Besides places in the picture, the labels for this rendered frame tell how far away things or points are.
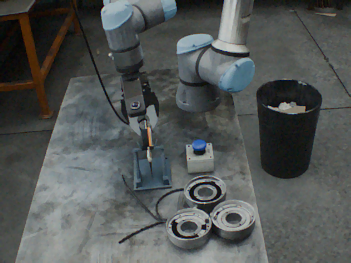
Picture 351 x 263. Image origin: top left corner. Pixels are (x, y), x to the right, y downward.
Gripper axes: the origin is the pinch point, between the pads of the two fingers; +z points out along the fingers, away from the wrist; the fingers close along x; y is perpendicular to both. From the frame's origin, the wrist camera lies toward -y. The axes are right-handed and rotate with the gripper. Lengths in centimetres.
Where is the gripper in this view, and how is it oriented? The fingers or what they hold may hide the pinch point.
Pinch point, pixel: (146, 131)
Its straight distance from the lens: 126.3
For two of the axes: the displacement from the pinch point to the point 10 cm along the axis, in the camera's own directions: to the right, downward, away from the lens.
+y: -1.5, -5.5, 8.2
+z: 1.8, 8.0, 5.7
